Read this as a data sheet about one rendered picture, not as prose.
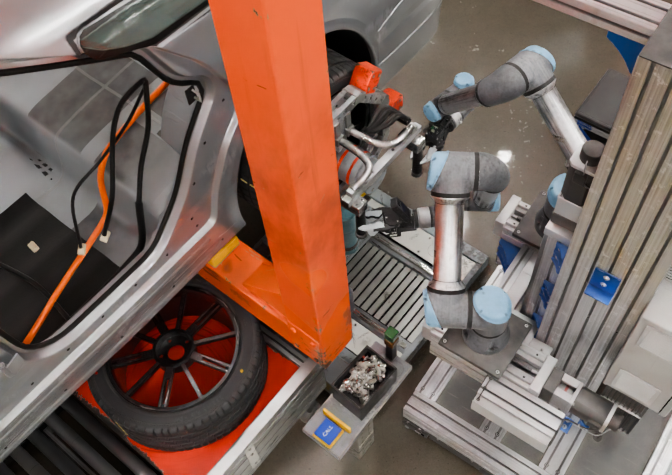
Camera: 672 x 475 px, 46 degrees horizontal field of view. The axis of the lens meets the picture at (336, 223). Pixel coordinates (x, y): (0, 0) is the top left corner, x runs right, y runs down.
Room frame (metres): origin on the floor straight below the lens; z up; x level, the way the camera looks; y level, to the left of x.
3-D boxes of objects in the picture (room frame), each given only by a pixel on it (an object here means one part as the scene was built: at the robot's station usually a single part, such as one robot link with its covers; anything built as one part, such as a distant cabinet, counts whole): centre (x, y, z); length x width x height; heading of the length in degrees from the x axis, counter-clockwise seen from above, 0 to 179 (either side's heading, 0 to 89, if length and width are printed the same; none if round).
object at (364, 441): (1.01, 0.01, 0.21); 0.10 x 0.10 x 0.42; 46
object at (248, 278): (1.47, 0.33, 0.69); 0.52 x 0.17 x 0.35; 46
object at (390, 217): (1.53, -0.23, 0.80); 0.12 x 0.08 x 0.09; 91
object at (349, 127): (1.80, -0.19, 1.03); 0.19 x 0.18 x 0.11; 46
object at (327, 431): (0.91, 0.10, 0.47); 0.07 x 0.07 x 0.02; 46
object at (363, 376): (1.06, -0.04, 0.51); 0.20 x 0.14 x 0.13; 134
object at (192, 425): (1.29, 0.65, 0.39); 0.66 x 0.66 x 0.24
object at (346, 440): (1.03, -0.01, 0.44); 0.43 x 0.17 x 0.03; 136
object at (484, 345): (1.06, -0.44, 0.87); 0.15 x 0.15 x 0.10
